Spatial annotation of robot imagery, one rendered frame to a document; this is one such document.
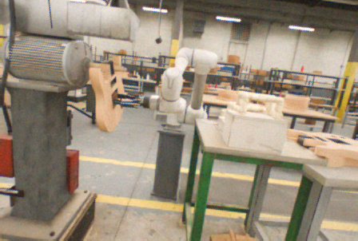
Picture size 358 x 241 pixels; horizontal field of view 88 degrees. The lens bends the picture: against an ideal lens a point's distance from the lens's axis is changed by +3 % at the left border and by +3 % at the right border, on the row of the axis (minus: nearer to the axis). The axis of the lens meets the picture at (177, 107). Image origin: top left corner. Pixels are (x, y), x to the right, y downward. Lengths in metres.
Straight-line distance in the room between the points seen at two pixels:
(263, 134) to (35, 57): 1.20
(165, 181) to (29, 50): 1.53
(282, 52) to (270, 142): 12.79
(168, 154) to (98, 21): 1.32
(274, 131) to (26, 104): 1.30
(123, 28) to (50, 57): 0.41
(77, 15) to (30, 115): 0.60
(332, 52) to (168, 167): 14.30
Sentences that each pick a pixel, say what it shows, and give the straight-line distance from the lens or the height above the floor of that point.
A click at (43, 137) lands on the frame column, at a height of 0.82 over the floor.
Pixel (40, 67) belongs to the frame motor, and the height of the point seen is 1.21.
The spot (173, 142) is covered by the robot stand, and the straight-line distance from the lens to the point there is 1.82.
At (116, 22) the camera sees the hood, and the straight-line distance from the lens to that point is 0.99.
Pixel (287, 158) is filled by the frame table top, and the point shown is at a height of 0.92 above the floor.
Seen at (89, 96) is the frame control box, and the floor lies 1.04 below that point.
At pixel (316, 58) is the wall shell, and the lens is 14.81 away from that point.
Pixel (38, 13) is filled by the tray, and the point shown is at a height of 1.48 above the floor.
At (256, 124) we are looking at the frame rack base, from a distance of 0.99.
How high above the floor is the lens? 1.27
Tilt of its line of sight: 11 degrees down
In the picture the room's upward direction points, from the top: 7 degrees clockwise
